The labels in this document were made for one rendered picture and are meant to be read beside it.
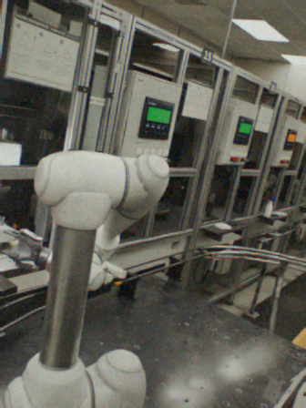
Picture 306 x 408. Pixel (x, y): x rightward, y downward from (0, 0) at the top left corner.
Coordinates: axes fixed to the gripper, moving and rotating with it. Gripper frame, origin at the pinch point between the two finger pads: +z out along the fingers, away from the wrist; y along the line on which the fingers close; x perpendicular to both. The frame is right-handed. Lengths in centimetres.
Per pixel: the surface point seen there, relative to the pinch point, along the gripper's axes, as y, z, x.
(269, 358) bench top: -35, -105, -56
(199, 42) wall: 191, 190, -738
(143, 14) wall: 193, 238, -552
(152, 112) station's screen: 58, -17, -73
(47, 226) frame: -5.2, 10.4, -38.9
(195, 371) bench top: -35, -79, -24
